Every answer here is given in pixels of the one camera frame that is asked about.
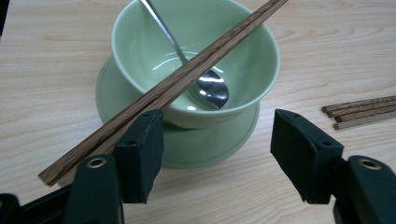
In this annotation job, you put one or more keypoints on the brown wooden chopstick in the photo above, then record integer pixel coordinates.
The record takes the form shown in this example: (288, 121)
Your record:
(186, 76)
(186, 67)

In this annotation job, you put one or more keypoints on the row of wooden chopsticks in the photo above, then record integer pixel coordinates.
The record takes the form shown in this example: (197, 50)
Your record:
(364, 113)

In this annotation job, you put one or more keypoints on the green ceramic plate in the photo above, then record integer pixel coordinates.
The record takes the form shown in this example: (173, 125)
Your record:
(202, 146)

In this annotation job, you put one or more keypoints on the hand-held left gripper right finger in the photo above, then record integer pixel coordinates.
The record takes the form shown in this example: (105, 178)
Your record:
(308, 161)

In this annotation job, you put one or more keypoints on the silver metal spoon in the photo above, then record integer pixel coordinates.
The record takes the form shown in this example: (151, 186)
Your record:
(213, 90)

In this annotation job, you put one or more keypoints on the green ceramic bowl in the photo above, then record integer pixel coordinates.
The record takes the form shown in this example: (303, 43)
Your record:
(249, 68)

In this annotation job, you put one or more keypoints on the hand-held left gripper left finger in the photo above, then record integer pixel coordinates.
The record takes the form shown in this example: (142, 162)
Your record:
(140, 161)

